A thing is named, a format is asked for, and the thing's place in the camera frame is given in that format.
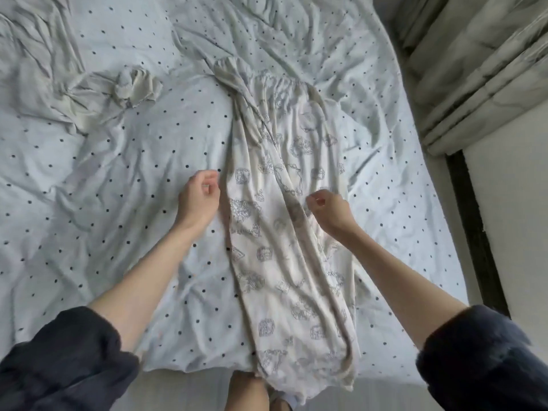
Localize person's black left sleeve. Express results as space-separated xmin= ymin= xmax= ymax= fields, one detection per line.
xmin=0 ymin=305 xmax=142 ymax=411

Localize beige textured pajama pants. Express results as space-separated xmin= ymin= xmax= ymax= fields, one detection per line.
xmin=0 ymin=0 xmax=164 ymax=135

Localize person's left forearm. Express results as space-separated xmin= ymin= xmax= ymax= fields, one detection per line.
xmin=88 ymin=227 xmax=202 ymax=352

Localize cream patterned pyjama top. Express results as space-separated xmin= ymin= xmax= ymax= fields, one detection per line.
xmin=212 ymin=55 xmax=361 ymax=399

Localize person's left hand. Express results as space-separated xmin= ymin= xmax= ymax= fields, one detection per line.
xmin=174 ymin=169 xmax=222 ymax=236

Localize person's black right sleeve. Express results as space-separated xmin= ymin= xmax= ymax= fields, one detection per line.
xmin=415 ymin=304 xmax=548 ymax=411

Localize person's right hand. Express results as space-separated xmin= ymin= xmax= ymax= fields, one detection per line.
xmin=305 ymin=189 xmax=365 ymax=245

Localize striped beige curtain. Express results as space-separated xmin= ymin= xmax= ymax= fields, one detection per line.
xmin=389 ymin=0 xmax=548 ymax=158

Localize person's black sleeve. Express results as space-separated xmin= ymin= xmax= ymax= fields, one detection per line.
xmin=415 ymin=304 xmax=548 ymax=411
xmin=0 ymin=305 xmax=142 ymax=411

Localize white dotted bed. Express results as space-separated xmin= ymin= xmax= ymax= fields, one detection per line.
xmin=0 ymin=0 xmax=470 ymax=399

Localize person's right forearm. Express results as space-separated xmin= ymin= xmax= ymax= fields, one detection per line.
xmin=342 ymin=231 xmax=472 ymax=349

